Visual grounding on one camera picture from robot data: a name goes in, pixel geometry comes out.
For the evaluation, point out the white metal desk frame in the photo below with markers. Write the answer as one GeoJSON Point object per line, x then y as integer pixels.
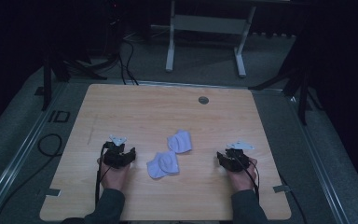
{"type": "Point", "coordinates": [209, 24]}

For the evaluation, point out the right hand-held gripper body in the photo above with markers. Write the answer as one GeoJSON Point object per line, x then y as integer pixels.
{"type": "Point", "coordinates": [237, 160]}

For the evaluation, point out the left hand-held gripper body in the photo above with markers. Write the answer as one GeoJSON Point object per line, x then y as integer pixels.
{"type": "Point", "coordinates": [115, 157]}

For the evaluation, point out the grey table grommet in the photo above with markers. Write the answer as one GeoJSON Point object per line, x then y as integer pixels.
{"type": "Point", "coordinates": [203, 100]}

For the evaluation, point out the metal floor rail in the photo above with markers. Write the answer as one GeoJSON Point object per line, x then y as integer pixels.
{"type": "Point", "coordinates": [318, 161]}
{"type": "Point", "coordinates": [15, 161]}

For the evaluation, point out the person's left hand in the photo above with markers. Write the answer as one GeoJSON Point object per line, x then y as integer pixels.
{"type": "Point", "coordinates": [115, 178]}

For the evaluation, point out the black tripod stand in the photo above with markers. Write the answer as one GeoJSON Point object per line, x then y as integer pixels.
{"type": "Point", "coordinates": [298, 84]}
{"type": "Point", "coordinates": [56, 67]}

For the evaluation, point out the grey tape strip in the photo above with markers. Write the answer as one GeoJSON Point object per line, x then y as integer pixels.
{"type": "Point", "coordinates": [281, 188]}

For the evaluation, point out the person's right hand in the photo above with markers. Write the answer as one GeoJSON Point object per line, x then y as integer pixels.
{"type": "Point", "coordinates": [241, 181]}

